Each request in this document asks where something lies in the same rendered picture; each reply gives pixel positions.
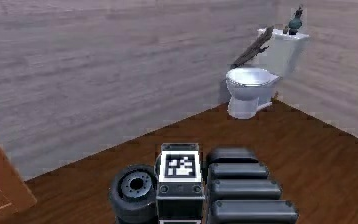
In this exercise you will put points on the white toilet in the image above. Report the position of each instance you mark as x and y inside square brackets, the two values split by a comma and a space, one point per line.
[253, 86]

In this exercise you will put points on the small dark jar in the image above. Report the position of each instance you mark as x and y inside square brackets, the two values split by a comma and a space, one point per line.
[285, 30]

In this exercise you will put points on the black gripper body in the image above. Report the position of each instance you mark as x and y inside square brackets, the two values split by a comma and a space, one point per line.
[133, 193]

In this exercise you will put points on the teal round bottle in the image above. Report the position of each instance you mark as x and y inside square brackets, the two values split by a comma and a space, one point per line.
[295, 23]

